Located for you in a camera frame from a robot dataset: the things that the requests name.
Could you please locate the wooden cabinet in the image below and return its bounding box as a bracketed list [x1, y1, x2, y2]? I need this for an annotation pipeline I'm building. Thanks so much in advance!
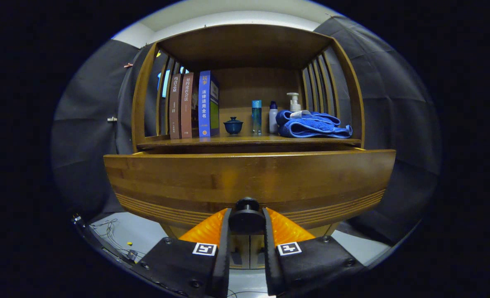
[130, 24, 365, 269]

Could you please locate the blue folded towel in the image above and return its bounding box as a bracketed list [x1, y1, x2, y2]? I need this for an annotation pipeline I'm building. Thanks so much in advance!
[276, 109, 353, 139]

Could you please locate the teal glass bottle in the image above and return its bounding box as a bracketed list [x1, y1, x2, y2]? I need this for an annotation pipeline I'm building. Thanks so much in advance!
[252, 100, 262, 135]

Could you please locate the white pump bottle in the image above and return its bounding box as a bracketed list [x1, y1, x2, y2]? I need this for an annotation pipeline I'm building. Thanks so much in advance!
[286, 92, 302, 113]

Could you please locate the wooden drawer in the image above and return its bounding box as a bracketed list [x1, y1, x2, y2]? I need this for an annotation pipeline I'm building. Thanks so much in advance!
[103, 148, 396, 230]

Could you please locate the blue lidded teacup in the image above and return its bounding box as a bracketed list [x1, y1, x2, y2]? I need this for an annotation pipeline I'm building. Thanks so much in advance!
[223, 117, 244, 135]

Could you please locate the wooden countertop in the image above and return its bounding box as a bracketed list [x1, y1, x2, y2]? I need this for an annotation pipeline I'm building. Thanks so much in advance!
[137, 133, 361, 150]

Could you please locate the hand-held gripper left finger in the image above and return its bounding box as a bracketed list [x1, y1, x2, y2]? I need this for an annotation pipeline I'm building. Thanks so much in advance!
[131, 208, 232, 298]

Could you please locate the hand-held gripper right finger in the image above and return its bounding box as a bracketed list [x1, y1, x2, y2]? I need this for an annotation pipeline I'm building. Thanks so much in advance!
[262, 207, 365, 298]

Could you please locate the black drawer knob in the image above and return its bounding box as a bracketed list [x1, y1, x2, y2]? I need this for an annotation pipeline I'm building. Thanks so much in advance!
[228, 197, 266, 234]

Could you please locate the white bottle with blue cap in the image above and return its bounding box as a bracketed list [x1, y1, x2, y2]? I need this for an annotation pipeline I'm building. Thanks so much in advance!
[269, 101, 279, 134]

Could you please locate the wooden cabinet door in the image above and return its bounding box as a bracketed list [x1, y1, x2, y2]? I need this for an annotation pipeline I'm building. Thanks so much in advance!
[230, 233, 250, 269]
[249, 233, 266, 269]

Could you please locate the blue book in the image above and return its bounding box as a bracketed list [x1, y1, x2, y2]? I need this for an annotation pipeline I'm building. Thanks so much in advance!
[198, 70, 220, 138]

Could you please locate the thin brown book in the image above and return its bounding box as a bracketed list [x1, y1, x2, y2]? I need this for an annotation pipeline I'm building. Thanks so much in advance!
[169, 74, 182, 139]

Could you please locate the thick brown book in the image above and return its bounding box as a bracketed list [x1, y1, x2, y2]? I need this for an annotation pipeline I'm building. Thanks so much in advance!
[180, 72, 195, 139]

